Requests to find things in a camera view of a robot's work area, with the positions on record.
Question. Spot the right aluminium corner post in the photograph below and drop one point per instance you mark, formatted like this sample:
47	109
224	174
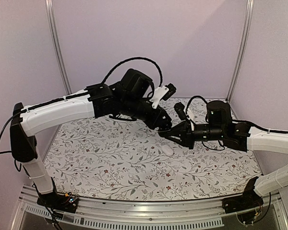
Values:
242	47

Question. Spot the white earbuds charging case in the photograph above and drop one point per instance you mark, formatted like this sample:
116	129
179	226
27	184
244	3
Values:
167	150

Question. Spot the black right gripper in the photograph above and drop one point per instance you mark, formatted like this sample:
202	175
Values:
185	131

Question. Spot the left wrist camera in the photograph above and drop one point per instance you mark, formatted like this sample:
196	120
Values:
162	93

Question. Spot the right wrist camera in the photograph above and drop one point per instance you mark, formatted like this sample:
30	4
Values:
181	112

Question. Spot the black earbuds charging case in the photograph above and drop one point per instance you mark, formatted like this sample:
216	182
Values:
163	133

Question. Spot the floral patterned table mat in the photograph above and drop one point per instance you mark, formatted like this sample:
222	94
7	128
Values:
105	158

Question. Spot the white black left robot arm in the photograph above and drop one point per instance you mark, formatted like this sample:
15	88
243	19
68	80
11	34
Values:
134	96

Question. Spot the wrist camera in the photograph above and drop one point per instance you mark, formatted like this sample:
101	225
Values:
181	112
162	93

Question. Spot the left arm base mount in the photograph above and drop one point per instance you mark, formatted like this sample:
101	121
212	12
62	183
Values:
63	202

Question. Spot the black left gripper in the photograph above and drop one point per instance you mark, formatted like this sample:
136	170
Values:
156	121

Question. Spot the left aluminium corner post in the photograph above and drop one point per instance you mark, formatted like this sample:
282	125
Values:
56	44

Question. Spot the aluminium corner post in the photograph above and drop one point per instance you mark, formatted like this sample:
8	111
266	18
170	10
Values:
56	44
242	47

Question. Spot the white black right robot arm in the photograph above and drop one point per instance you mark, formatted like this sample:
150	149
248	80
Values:
234	134

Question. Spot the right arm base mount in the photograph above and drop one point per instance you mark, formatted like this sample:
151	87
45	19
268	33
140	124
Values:
248	199

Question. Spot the front aluminium frame rail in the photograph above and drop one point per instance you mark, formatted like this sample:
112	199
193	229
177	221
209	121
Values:
202	214

